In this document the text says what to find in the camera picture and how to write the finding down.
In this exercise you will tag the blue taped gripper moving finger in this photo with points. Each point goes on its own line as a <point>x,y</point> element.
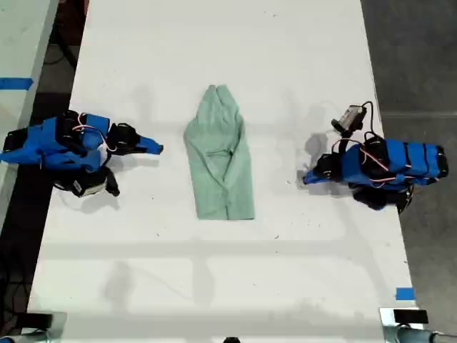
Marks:
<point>314,181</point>
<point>141,151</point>

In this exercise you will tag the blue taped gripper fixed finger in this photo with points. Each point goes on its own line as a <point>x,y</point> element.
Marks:
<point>312,174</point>
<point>150,143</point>

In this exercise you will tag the pale green T-shirt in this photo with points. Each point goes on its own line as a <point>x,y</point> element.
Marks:
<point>219,160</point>

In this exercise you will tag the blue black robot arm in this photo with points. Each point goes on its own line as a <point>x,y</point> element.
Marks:
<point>392,164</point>
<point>53,143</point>

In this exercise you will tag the long blue tape strip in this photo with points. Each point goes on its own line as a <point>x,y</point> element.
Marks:
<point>16,83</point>

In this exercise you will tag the white side table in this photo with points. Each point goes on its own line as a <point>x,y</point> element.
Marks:
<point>18,43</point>

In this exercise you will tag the short blue tape strip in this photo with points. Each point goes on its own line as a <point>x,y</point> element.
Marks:
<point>404,293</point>

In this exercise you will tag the small black box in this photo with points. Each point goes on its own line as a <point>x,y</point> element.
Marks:
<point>37,320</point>
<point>410,316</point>

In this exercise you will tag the metal table clamp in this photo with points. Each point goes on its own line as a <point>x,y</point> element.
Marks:
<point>35,330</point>
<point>410,330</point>

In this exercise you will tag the black camera stalk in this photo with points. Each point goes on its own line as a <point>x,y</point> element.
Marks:
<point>344,143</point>

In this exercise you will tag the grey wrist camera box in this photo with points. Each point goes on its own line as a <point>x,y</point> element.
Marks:
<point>350,118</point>

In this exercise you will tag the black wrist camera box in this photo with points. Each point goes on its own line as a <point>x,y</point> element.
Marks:
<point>89,184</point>

